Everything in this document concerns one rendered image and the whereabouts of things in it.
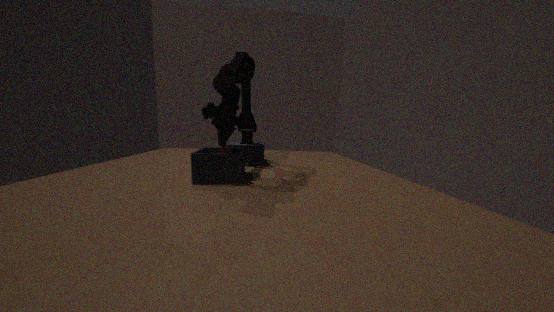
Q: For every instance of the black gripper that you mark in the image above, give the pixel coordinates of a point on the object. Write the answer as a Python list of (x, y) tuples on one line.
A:
[(225, 125)]

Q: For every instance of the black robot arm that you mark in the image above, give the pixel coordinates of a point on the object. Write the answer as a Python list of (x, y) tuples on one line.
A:
[(240, 70)]

